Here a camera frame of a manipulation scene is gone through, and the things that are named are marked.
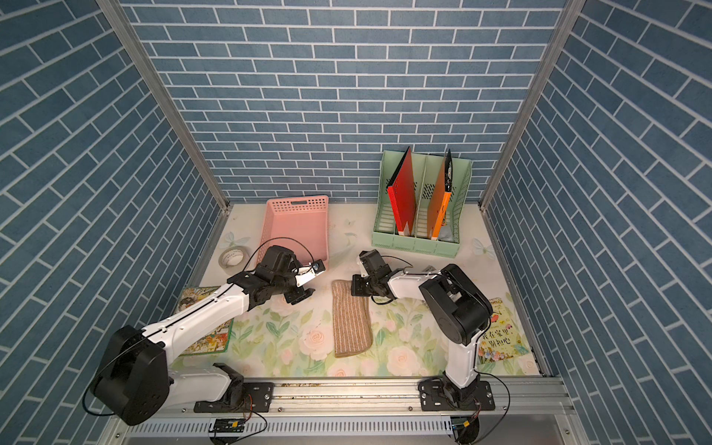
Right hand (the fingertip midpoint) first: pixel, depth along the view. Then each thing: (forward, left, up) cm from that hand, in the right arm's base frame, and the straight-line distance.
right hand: (350, 288), depth 94 cm
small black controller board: (-41, +28, -4) cm, 49 cm away
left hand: (-2, +11, +10) cm, 15 cm away
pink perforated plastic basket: (+30, +26, -1) cm, 39 cm away
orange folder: (+18, -27, +26) cm, 42 cm away
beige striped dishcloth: (-14, -2, +1) cm, 14 cm away
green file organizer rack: (+42, -25, +20) cm, 52 cm away
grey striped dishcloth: (+10, -27, +1) cm, 29 cm away
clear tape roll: (+9, +45, +1) cm, 45 cm away
